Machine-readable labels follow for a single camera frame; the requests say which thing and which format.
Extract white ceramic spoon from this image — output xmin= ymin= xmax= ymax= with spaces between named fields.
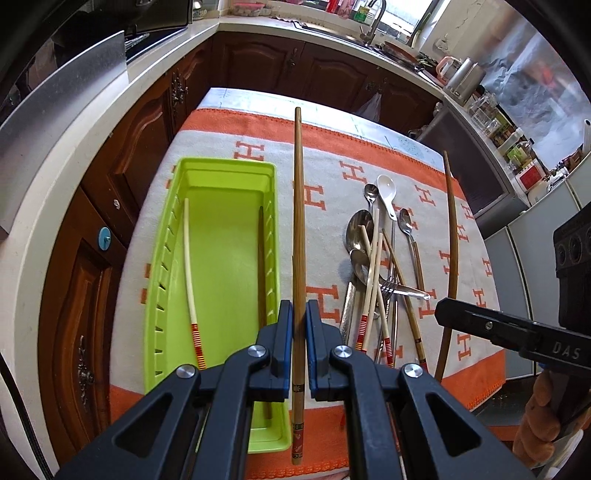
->
xmin=376 ymin=174 xmax=399 ymax=221

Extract orange and beige printed blanket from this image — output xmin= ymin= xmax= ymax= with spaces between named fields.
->
xmin=108 ymin=87 xmax=509 ymax=480

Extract steel electric kettle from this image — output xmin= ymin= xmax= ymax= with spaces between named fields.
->
xmin=445 ymin=58 xmax=485 ymax=104

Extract long brown wooden chopstick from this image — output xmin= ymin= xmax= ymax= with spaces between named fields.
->
xmin=256 ymin=207 xmax=274 ymax=420
xmin=290 ymin=106 xmax=307 ymax=467
xmin=433 ymin=149 xmax=461 ymax=383

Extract wooden-handled metal spoon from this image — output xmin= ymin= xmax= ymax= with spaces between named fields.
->
xmin=397 ymin=208 xmax=426 ymax=303

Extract red label container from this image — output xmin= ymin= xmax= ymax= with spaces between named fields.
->
xmin=515 ymin=164 xmax=546 ymax=192

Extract pale blue table cover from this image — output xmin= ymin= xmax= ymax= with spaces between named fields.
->
xmin=203 ymin=87 xmax=444 ymax=155

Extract steel chopstick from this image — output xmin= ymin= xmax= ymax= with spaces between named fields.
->
xmin=390 ymin=220 xmax=400 ymax=367

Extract steel splash guard panel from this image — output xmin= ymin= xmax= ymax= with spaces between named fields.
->
xmin=0 ymin=30 xmax=127 ymax=232

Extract metal fork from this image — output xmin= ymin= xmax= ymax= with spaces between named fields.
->
xmin=379 ymin=277 xmax=432 ymax=302

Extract large metal spoon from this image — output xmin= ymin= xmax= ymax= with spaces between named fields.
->
xmin=340 ymin=209 xmax=375 ymax=344
xmin=349 ymin=248 xmax=385 ymax=289

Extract steel sink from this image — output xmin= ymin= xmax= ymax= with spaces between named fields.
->
xmin=295 ymin=18 xmax=370 ymax=47

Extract hanging plastic bag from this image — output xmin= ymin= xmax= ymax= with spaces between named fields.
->
xmin=358 ymin=90 xmax=384 ymax=123

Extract thin bamboo chopstick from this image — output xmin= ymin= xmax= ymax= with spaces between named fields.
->
xmin=381 ymin=229 xmax=430 ymax=374

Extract small metal spoon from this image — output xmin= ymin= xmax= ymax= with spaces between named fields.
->
xmin=364 ymin=183 xmax=382 ymax=220

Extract green plastic utensil tray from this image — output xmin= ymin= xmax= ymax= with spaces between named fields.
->
xmin=143 ymin=157 xmax=293 ymax=455

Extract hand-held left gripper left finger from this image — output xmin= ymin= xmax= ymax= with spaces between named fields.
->
xmin=55 ymin=300 xmax=294 ymax=480

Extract bowl of food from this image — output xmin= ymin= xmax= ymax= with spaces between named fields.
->
xmin=231 ymin=0 xmax=274 ymax=17

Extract ivory chopstick red striped end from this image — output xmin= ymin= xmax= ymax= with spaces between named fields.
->
xmin=361 ymin=232 xmax=385 ymax=354
xmin=183 ymin=198 xmax=206 ymax=371
xmin=359 ymin=225 xmax=396 ymax=369
xmin=355 ymin=208 xmax=380 ymax=355

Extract red pan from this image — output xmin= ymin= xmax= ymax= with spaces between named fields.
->
xmin=383 ymin=39 xmax=422 ymax=62

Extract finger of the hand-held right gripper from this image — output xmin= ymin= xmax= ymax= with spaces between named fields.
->
xmin=434 ymin=298 xmax=536 ymax=356

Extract row of jars and bottles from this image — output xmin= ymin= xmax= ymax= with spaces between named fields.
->
xmin=468 ymin=90 xmax=555 ymax=195

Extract steel kitchen faucet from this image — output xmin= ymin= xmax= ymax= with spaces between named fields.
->
xmin=360 ymin=0 xmax=387 ymax=47

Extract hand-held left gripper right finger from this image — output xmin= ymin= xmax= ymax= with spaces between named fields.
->
xmin=305 ymin=299 xmax=536 ymax=480

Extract person's right hand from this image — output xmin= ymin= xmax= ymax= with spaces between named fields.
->
xmin=515 ymin=369 xmax=591 ymax=469

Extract dark wooden kitchen cabinets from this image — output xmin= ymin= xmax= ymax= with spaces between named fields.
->
xmin=37 ymin=37 xmax=444 ymax=462

